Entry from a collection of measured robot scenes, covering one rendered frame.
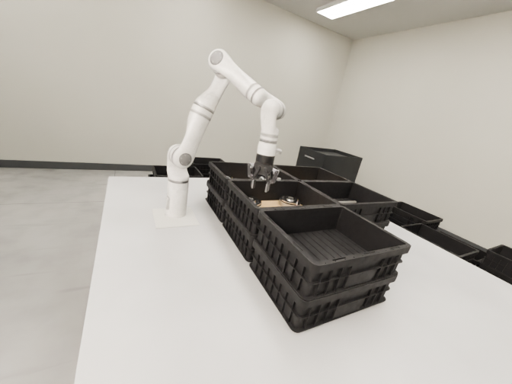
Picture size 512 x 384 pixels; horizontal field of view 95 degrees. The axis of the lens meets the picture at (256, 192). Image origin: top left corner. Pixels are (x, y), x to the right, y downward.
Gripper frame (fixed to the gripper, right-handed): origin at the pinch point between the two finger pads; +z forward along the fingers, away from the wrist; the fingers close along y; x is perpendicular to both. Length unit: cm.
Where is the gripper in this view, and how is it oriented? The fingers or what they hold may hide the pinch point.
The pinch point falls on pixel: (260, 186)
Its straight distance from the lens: 99.6
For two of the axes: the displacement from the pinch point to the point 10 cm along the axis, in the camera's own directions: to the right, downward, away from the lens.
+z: -1.6, 9.3, 3.4
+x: 3.9, -2.6, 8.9
